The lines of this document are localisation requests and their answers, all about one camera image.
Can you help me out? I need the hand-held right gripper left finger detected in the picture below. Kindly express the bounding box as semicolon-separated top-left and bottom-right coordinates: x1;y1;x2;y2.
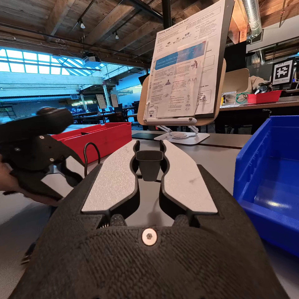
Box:
81;140;141;220

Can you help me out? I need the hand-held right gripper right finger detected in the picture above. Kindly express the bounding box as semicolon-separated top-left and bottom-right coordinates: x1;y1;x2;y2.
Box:
159;139;219;221

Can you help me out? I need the black hub cable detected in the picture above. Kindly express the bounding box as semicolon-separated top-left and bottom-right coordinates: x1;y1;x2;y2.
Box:
83;142;101;176

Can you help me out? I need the person's left hand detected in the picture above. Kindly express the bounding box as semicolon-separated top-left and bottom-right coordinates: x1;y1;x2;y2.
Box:
0;155;62;207

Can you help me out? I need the red plastic bin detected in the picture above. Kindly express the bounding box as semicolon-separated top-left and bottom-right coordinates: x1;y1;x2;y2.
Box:
51;122;133;162

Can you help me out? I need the black flat pad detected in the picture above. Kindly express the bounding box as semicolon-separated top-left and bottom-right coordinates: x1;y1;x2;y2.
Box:
132;132;169;140

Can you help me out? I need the wooden document stand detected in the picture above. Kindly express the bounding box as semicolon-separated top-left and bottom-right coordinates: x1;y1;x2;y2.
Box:
137;0;235;146

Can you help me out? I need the small white card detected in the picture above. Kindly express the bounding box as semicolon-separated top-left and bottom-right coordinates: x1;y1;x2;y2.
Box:
144;105;158;120

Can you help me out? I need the blue plastic bin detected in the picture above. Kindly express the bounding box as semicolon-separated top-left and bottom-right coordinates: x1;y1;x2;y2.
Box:
233;115;299;257

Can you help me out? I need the clear plastic box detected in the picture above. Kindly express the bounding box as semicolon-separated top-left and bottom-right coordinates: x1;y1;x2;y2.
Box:
221;91;237;107

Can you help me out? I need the blue header leaflet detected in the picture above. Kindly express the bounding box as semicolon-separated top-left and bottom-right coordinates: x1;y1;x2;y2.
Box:
149;42;208;119

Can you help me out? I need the white ceiling projector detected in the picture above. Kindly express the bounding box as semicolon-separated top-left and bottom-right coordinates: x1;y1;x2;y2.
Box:
82;56;102;69

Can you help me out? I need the shallow red tray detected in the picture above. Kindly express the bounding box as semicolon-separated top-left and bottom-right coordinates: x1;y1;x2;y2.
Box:
247;90;282;104

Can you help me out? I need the black monitor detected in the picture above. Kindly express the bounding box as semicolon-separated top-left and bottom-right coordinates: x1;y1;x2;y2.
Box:
224;41;247;73

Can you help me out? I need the black and white marker tag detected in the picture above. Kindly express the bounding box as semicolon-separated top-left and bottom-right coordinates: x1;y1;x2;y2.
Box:
271;58;295;86

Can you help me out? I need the white printed instruction sheet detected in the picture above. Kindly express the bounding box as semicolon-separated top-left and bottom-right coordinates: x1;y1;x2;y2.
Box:
149;0;226;115

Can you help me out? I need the green coiled cable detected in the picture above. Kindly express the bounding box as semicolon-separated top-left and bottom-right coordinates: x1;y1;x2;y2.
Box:
235;92;251;104

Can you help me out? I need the silver ventilation duct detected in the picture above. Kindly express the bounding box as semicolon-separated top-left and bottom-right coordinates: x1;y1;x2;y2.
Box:
241;0;263;40

